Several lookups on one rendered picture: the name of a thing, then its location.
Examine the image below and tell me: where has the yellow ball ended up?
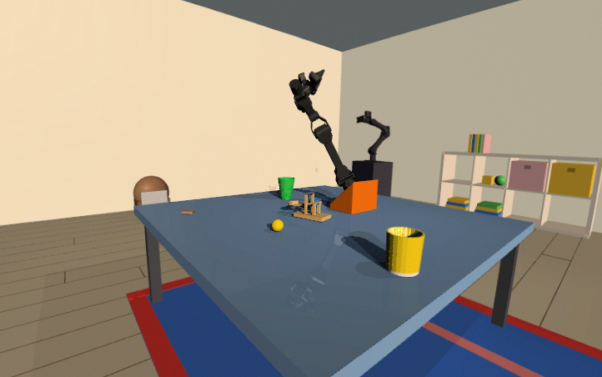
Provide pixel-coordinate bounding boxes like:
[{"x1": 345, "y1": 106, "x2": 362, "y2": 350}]
[{"x1": 271, "y1": 219, "x2": 283, "y2": 232}]

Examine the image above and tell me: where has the green cup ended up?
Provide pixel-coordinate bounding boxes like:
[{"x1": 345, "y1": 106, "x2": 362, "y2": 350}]
[{"x1": 278, "y1": 177, "x2": 295, "y2": 200}]

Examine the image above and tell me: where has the yellow mug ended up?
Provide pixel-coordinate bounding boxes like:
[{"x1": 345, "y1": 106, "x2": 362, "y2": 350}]
[{"x1": 385, "y1": 227, "x2": 424, "y2": 277}]

